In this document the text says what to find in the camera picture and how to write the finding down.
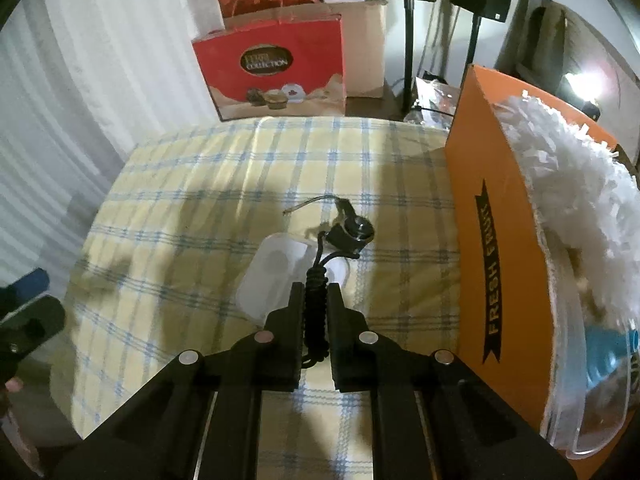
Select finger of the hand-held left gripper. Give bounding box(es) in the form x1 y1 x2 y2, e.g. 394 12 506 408
0 266 51 312
0 294 67 367

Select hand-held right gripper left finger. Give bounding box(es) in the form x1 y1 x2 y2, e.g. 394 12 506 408
50 282 305 480

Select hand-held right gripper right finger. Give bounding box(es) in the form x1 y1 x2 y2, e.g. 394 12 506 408
328 282 576 480

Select black cord with clip device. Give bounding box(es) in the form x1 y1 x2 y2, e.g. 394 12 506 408
282 195 377 372

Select orange cardboard box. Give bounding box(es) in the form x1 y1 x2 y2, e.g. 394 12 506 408
442 63 640 480

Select clear plastic container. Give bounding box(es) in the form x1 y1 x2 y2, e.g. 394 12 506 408
540 255 640 462

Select white plastic case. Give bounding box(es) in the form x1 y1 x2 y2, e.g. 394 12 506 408
235 232 352 322

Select yellow plaid bedsheet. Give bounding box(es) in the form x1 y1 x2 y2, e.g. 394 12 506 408
64 115 551 480

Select clear plastic bag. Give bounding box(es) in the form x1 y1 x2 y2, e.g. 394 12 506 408
406 75 470 129

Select red chocolate box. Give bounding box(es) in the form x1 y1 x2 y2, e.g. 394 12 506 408
192 13 347 122

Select black speaker stand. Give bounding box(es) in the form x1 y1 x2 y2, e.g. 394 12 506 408
466 14 484 69
401 0 417 122

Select brown cardboard box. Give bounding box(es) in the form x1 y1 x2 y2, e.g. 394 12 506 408
224 0 389 99

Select white shredded paper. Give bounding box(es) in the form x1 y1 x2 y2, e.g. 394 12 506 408
494 88 640 328

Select blue plastic object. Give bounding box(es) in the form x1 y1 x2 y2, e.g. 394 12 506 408
584 326 640 392

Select small bright lamp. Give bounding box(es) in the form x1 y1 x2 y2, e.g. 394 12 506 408
564 71 602 122

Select flattened brown cardboard sheets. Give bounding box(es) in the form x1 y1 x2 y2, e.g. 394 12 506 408
494 0 640 161

